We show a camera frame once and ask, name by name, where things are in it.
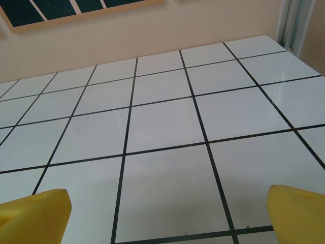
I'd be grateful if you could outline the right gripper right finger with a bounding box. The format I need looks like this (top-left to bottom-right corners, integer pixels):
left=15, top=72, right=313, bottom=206
left=266, top=185, right=325, bottom=244

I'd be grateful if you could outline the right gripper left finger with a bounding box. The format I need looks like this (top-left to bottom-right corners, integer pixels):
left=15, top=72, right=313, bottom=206
left=0, top=188, right=72, bottom=244

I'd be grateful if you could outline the aluminium corner post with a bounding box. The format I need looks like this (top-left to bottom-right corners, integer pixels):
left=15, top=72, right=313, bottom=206
left=275, top=0, right=309, bottom=58

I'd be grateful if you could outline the flower stems wall panel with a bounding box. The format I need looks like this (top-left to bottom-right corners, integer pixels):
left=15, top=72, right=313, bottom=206
left=0, top=0, right=165, bottom=34

